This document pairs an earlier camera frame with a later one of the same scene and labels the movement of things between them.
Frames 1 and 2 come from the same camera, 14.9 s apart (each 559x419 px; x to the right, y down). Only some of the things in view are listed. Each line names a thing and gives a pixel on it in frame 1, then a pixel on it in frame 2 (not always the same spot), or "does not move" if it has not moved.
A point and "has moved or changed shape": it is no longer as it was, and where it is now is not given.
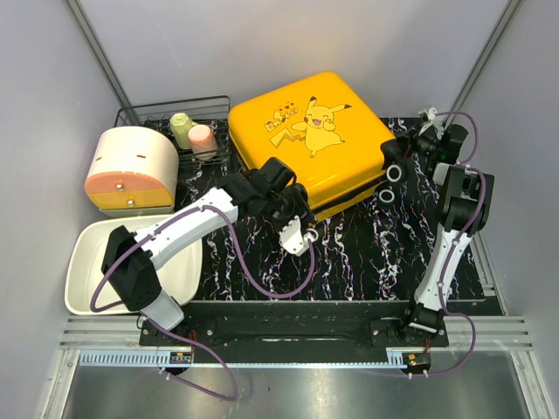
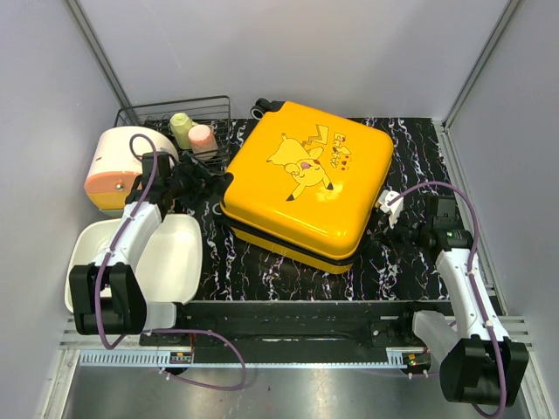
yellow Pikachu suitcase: [328, 132] has moved or changed shape
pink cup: [203, 140] does not move
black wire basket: [214, 112] does not move
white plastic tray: [179, 277] does not move
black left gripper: [298, 208] → [200, 178]
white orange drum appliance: [134, 173] does not move
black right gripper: [412, 138] → [389, 235]
